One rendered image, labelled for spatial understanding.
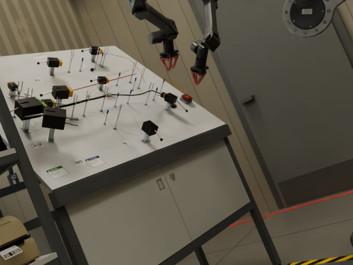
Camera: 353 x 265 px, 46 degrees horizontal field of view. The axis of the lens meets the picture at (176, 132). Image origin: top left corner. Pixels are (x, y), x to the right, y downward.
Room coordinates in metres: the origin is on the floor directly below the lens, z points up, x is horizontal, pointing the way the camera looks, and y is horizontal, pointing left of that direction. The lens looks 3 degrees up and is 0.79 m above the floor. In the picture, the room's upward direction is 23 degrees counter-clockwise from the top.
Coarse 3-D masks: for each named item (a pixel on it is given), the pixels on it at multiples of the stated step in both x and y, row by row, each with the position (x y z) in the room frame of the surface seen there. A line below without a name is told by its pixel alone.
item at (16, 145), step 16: (0, 96) 1.48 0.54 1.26; (0, 112) 1.47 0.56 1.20; (16, 128) 1.49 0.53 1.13; (16, 144) 1.47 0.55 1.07; (0, 160) 1.42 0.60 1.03; (16, 160) 1.47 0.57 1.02; (32, 176) 1.48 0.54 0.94; (32, 192) 1.47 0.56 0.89; (48, 208) 1.49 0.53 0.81; (48, 224) 1.47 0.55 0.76; (48, 240) 1.48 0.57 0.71; (48, 256) 1.44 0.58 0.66; (64, 256) 1.48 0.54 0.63
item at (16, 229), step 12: (12, 216) 1.51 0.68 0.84; (0, 228) 1.43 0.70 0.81; (12, 228) 1.45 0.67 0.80; (24, 228) 1.48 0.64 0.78; (0, 240) 1.40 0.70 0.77; (12, 240) 1.44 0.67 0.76; (24, 240) 1.45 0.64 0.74; (24, 252) 1.43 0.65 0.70; (36, 252) 1.46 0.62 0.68; (0, 264) 1.36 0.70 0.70; (12, 264) 1.39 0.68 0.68
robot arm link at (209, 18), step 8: (208, 0) 2.25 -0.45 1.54; (208, 8) 2.21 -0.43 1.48; (216, 8) 2.30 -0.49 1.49; (208, 16) 2.17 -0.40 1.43; (208, 24) 2.14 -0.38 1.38; (216, 24) 2.16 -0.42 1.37; (208, 32) 2.08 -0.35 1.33; (216, 32) 2.10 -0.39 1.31; (208, 40) 2.04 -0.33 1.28; (216, 40) 2.06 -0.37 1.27
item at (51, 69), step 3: (48, 57) 2.17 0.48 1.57; (51, 57) 2.19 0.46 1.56; (54, 57) 2.20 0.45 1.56; (48, 60) 2.16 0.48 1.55; (51, 60) 2.16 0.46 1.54; (54, 60) 2.17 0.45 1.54; (57, 60) 2.18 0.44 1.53; (39, 63) 2.15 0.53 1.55; (48, 63) 2.16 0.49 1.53; (51, 63) 2.17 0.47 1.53; (54, 63) 2.17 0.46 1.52; (57, 63) 2.18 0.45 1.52; (48, 66) 2.17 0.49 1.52; (51, 66) 2.18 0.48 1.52; (54, 66) 2.19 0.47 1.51; (57, 66) 2.20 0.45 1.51; (51, 69) 2.20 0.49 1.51; (48, 72) 2.23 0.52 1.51; (51, 72) 2.21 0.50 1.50; (51, 75) 2.21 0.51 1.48; (54, 75) 2.22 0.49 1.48
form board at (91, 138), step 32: (0, 64) 2.14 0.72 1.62; (32, 64) 2.25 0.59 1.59; (64, 64) 2.36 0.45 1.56; (128, 64) 2.64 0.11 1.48; (32, 96) 1.99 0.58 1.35; (96, 96) 2.19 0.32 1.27; (128, 96) 2.30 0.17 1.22; (0, 128) 1.72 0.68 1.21; (32, 128) 1.79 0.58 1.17; (64, 128) 1.87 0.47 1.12; (96, 128) 1.95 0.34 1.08; (128, 128) 2.04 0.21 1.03; (160, 128) 2.13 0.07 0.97; (192, 128) 2.24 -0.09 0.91; (32, 160) 1.63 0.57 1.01; (64, 160) 1.69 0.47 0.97; (128, 160) 1.83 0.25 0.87
